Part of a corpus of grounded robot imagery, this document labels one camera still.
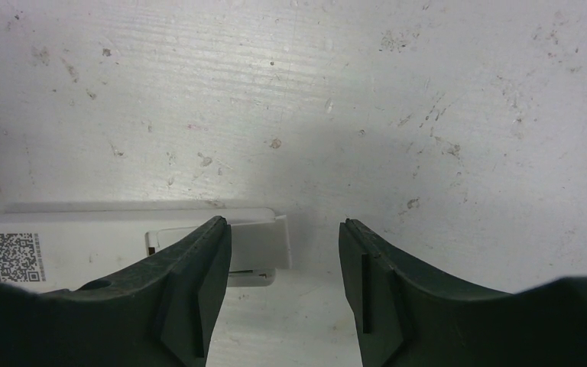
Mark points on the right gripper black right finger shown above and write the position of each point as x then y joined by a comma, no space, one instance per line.
409,313

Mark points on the white remote control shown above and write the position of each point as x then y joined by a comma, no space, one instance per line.
64,250

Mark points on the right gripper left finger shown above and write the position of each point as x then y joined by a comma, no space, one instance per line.
160,311

